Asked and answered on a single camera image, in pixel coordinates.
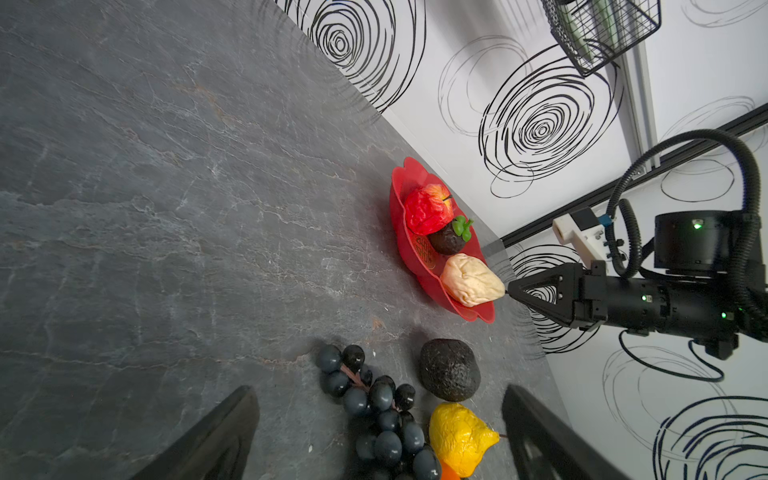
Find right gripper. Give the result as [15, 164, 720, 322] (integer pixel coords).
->
[507, 263, 738, 336]

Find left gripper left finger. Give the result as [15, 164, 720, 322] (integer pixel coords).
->
[133, 385, 260, 479]

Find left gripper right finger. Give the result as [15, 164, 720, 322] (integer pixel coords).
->
[501, 384, 627, 480]

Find cream starfruit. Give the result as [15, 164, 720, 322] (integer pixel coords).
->
[440, 253, 506, 307]

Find dark mangosteen with green leaves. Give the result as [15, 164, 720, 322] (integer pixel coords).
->
[427, 215, 473, 256]

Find red flower fruit bowl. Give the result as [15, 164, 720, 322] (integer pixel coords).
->
[389, 157, 496, 324]

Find red apple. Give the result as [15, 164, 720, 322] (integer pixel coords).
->
[404, 184, 454, 235]

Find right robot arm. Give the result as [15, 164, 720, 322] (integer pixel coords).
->
[507, 205, 767, 360]

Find small yellow fruit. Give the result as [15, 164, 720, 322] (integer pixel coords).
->
[429, 403, 501, 478]

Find small orange tangerine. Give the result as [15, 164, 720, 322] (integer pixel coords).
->
[440, 461, 461, 480]

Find dark avocado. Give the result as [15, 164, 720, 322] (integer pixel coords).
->
[418, 338, 482, 402]

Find dark grape bunch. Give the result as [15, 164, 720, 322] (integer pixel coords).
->
[315, 344, 447, 479]

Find green bottle in basket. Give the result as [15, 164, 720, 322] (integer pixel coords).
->
[561, 0, 619, 64]

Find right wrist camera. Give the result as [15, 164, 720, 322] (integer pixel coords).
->
[552, 208, 609, 268]

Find black wire basket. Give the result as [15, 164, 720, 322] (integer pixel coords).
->
[541, 0, 662, 77]

